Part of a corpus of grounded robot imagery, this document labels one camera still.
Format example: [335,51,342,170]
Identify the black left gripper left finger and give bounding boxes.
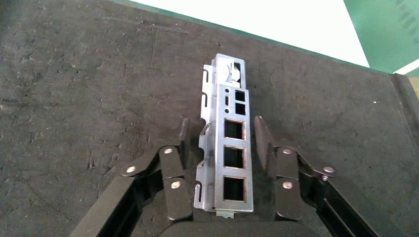
[68,118,194,237]

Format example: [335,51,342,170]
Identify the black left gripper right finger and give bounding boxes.
[254,116,381,237]

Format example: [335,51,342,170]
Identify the silver bracket with square holes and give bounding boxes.
[193,53,254,219]

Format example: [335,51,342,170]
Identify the black foam container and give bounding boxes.
[0,0,419,237]

